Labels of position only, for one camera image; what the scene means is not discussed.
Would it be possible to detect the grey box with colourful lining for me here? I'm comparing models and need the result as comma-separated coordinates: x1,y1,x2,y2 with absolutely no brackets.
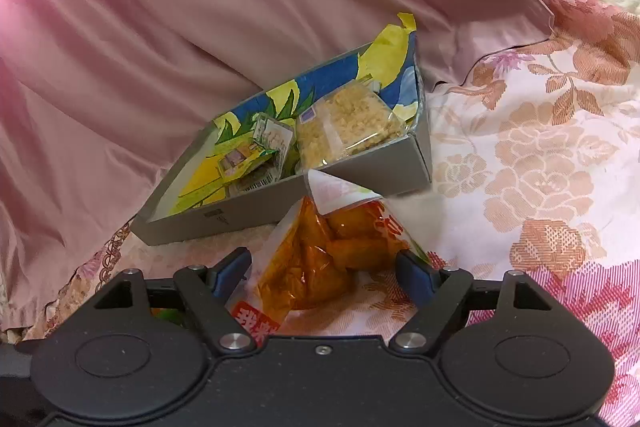
131,13,434,248

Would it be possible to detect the white snack packet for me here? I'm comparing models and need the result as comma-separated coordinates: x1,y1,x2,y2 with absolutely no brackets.
235,114,296,196

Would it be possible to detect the clear rice crisp packet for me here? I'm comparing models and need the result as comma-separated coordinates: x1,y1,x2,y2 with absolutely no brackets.
294,87,406,171

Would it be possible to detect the yellow green snack packet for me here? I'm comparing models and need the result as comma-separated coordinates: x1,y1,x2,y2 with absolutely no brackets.
217,142,267,184

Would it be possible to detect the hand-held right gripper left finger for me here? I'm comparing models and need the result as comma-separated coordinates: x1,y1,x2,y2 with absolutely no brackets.
92,247,257,354

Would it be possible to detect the floral bedsheet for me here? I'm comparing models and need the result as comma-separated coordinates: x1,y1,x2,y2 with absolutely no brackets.
0,0,640,427

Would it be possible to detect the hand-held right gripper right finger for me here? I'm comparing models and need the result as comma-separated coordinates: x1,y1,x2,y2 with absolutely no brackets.
390,251,551,354

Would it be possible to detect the large pink curtain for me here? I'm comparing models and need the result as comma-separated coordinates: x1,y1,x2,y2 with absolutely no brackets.
0,0,558,343

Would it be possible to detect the orange snack bag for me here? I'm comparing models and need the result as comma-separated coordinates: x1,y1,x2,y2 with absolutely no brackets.
225,169,432,339

